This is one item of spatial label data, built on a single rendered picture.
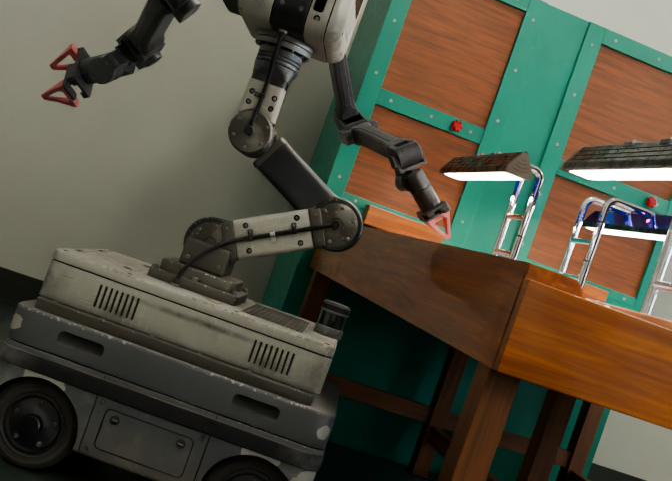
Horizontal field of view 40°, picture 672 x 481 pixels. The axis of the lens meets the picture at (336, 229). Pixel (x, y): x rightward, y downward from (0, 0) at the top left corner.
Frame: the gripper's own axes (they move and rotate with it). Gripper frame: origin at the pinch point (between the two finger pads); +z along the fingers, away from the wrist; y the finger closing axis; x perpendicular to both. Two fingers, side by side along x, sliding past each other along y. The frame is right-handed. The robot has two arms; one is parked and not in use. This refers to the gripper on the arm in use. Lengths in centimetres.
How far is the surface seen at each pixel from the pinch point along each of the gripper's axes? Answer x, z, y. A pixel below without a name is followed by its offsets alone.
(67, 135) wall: 81, -85, 176
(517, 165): -29.6, -4.7, 8.0
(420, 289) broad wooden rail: 22, -3, -45
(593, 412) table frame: -34, 103, 74
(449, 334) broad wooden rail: 27, 0, -71
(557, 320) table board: 15, -1, -97
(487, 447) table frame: 35, 13, -92
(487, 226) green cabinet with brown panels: -37, 25, 87
